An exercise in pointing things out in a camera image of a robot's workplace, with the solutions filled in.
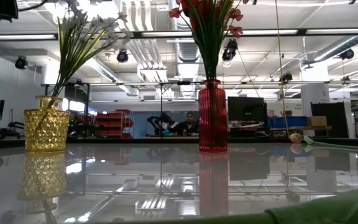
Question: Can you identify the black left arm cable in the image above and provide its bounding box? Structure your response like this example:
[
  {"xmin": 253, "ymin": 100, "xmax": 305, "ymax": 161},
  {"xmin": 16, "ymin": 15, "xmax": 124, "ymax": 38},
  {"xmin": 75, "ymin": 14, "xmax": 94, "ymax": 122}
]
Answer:
[{"xmin": 17, "ymin": 0, "xmax": 48, "ymax": 12}]

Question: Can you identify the thin hanging cable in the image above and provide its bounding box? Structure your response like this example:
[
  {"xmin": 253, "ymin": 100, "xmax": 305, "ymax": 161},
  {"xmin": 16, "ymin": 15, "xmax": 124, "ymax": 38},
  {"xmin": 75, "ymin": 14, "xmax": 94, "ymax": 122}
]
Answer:
[{"xmin": 273, "ymin": 0, "xmax": 288, "ymax": 138}]

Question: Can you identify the white artificial flower bunch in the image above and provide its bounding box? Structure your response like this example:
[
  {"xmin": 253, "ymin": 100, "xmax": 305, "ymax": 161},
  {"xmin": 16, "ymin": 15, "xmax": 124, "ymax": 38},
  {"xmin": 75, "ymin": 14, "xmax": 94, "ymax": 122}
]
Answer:
[{"xmin": 53, "ymin": 0, "xmax": 135, "ymax": 100}]

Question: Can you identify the silver ribbed ventilation duct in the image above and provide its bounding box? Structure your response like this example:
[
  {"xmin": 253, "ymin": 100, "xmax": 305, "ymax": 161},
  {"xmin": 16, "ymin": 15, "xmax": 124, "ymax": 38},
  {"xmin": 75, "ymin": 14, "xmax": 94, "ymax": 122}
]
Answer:
[
  {"xmin": 314, "ymin": 34, "xmax": 358, "ymax": 63},
  {"xmin": 169, "ymin": 0, "xmax": 213, "ymax": 80}
]

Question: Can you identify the yellow textured glass vase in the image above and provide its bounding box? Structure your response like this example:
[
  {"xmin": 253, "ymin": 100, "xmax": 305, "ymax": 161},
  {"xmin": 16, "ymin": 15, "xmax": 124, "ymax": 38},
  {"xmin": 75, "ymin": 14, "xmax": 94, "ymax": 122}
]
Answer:
[{"xmin": 23, "ymin": 95, "xmax": 70, "ymax": 152}]

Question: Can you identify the pink artificial rose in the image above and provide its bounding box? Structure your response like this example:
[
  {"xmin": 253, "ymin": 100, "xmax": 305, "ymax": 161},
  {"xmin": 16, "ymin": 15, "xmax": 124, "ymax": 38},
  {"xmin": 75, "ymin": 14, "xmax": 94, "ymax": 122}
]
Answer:
[{"xmin": 289, "ymin": 133, "xmax": 358, "ymax": 153}]

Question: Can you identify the blue storage bin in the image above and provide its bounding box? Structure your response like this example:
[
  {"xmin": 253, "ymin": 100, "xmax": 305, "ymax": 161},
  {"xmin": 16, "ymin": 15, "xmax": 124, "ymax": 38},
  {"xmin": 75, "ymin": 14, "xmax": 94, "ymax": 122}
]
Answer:
[{"xmin": 267, "ymin": 116, "xmax": 307, "ymax": 128}]

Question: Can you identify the black aluminium table frame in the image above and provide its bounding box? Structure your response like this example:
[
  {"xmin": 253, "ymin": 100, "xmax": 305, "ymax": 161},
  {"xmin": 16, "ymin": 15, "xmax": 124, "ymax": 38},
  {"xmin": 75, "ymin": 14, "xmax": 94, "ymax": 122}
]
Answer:
[{"xmin": 0, "ymin": 136, "xmax": 358, "ymax": 149}]

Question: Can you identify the person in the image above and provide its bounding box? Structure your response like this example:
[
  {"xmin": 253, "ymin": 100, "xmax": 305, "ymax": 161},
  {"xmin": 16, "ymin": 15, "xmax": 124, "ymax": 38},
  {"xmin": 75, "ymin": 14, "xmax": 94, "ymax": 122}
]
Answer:
[{"xmin": 170, "ymin": 111, "xmax": 200, "ymax": 137}]

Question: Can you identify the red ribbed glass vase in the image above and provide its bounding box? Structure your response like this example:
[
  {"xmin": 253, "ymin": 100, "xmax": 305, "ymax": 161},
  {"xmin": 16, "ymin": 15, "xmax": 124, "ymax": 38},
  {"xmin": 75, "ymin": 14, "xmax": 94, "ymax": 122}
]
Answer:
[{"xmin": 198, "ymin": 79, "xmax": 229, "ymax": 152}]

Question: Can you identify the red storage rack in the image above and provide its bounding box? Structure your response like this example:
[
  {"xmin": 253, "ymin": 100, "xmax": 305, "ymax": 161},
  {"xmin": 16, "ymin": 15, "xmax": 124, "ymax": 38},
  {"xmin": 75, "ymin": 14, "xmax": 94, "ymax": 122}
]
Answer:
[{"xmin": 96, "ymin": 108, "xmax": 134, "ymax": 139}]

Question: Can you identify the black background rig frame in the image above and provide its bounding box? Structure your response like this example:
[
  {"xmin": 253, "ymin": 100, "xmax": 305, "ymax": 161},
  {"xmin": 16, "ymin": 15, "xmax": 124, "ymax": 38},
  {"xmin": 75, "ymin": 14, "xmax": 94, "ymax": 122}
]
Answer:
[
  {"xmin": 42, "ymin": 82, "xmax": 91, "ymax": 138},
  {"xmin": 158, "ymin": 81, "xmax": 209, "ymax": 138}
]

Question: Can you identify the brown cardboard box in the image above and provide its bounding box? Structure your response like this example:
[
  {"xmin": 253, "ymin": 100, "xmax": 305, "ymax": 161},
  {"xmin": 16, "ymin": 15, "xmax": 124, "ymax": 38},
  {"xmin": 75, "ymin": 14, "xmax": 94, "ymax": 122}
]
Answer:
[{"xmin": 306, "ymin": 116, "xmax": 328, "ymax": 128}]

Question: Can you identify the black upright panel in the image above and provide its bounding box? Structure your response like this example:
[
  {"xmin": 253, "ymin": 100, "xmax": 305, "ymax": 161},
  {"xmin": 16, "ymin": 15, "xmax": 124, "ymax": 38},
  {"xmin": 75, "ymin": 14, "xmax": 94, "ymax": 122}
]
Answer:
[{"xmin": 310, "ymin": 102, "xmax": 347, "ymax": 139}]

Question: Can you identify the black overhead light bar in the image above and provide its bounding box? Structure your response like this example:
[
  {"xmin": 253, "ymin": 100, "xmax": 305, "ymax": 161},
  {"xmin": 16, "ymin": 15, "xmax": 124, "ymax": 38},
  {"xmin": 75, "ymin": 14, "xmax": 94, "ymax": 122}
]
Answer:
[{"xmin": 0, "ymin": 27, "xmax": 358, "ymax": 41}]

